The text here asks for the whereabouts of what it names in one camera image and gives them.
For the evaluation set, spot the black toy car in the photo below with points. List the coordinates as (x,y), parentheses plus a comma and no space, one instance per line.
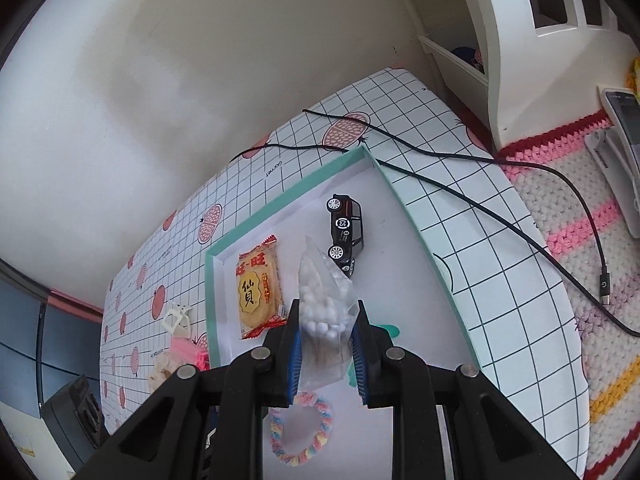
(346,232)

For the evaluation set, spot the smartphone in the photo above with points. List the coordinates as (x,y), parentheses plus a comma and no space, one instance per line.
(622,107)

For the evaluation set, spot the cotton swab plastic bag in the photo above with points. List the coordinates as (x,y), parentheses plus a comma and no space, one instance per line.
(328,308)

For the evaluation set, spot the white phone stand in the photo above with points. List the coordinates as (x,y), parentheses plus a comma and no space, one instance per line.
(604,147)

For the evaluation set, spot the cream hair claw clip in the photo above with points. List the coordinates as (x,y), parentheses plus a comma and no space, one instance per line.
(176,321)

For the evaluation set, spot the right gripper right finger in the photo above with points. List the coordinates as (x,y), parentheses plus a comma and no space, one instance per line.
(369,344)

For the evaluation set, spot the pink comb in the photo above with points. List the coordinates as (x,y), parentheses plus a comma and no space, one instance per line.
(189,352)

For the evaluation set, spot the pomegranate grid tablecloth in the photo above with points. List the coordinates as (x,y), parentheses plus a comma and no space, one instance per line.
(450,263)

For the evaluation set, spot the beige lace cloth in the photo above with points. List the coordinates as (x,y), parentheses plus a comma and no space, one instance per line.
(164,365)

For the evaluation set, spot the white plastic chair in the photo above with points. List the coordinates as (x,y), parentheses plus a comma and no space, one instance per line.
(522,75)

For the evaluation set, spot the rice cracker snack packet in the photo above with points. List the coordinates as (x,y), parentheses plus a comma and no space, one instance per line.
(260,300)

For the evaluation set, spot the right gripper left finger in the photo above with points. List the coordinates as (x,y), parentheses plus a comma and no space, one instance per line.
(285,344)

